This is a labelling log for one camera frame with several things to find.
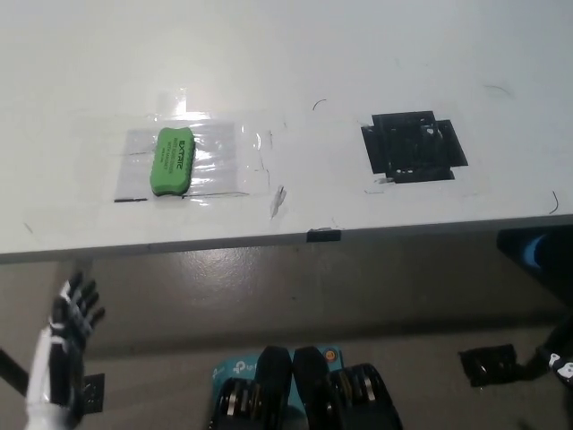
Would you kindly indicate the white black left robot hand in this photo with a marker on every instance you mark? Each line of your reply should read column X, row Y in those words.
column 49, row 358

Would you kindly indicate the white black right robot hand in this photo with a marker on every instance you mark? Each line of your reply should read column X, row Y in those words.
column 557, row 359

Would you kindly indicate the green whiteboard eraser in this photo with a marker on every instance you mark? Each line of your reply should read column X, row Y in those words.
column 172, row 161

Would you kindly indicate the small black floor tape patch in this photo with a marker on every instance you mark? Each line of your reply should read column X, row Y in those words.
column 94, row 392

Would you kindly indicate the black object with blue patch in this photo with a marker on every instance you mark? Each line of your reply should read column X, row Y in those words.
column 515, row 251

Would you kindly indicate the teal router box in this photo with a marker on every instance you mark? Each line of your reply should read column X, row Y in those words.
column 233, row 367

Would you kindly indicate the black tape square patch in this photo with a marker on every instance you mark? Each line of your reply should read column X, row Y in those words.
column 412, row 148

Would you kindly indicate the small black tape strip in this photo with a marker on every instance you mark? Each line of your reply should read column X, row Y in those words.
column 323, row 235

